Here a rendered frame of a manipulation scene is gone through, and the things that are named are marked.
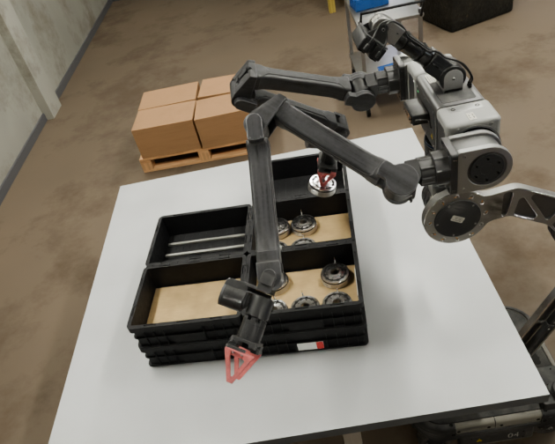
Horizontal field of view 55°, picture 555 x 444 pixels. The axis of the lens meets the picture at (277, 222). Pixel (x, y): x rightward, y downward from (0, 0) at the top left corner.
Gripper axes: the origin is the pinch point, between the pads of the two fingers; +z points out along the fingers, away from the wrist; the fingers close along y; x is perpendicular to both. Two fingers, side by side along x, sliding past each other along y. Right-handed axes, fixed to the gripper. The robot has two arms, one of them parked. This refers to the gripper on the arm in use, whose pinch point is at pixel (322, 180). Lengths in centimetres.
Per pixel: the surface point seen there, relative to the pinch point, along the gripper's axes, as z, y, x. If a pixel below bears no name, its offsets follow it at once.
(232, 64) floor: 137, -377, -57
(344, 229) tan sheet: 20.1, 2.2, 13.5
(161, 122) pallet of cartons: 110, -197, -96
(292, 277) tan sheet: 27.3, 25.2, -5.7
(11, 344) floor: 170, -25, -148
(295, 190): 27.5, -27.8, -5.3
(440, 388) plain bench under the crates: 23, 68, 41
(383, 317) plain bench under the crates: 28, 37, 28
